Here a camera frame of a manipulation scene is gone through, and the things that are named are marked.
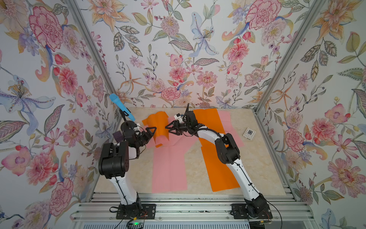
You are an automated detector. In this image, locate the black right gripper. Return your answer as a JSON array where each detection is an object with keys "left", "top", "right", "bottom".
[{"left": 165, "top": 121, "right": 192, "bottom": 135}]

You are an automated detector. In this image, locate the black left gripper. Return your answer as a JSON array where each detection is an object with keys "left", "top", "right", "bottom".
[{"left": 133, "top": 127, "right": 155, "bottom": 149}]

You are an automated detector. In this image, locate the large pink paper sheet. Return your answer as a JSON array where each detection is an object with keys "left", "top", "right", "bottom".
[{"left": 148, "top": 134, "right": 198, "bottom": 193}]

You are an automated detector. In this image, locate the orange paper sheet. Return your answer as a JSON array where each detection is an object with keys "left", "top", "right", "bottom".
[{"left": 193, "top": 109, "right": 240, "bottom": 192}]

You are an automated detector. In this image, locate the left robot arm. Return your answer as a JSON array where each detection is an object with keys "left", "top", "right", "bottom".
[{"left": 98, "top": 120, "right": 157, "bottom": 220}]

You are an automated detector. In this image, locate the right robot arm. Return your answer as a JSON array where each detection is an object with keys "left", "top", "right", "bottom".
[{"left": 165, "top": 106, "right": 273, "bottom": 221}]

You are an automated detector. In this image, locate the purple cube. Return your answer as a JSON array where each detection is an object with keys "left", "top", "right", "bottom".
[{"left": 112, "top": 131, "right": 124, "bottom": 143}]

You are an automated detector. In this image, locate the blue microphone on stand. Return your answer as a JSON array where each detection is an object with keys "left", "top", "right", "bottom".
[{"left": 109, "top": 94, "right": 137, "bottom": 133}]

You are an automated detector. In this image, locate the white playing card box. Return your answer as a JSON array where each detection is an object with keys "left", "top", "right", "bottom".
[{"left": 243, "top": 128, "right": 256, "bottom": 140}]

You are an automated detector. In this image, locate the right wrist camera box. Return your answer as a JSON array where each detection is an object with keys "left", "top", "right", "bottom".
[{"left": 174, "top": 114, "right": 185, "bottom": 123}]

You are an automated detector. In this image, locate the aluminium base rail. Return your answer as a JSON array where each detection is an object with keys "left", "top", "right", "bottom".
[{"left": 71, "top": 192, "right": 318, "bottom": 229}]

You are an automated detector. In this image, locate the left aluminium frame post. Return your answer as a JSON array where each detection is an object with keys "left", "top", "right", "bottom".
[{"left": 64, "top": 0, "right": 118, "bottom": 95}]

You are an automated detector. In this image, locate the aluminium corner frame post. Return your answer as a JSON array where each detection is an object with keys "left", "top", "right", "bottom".
[{"left": 254, "top": 0, "right": 327, "bottom": 114}]

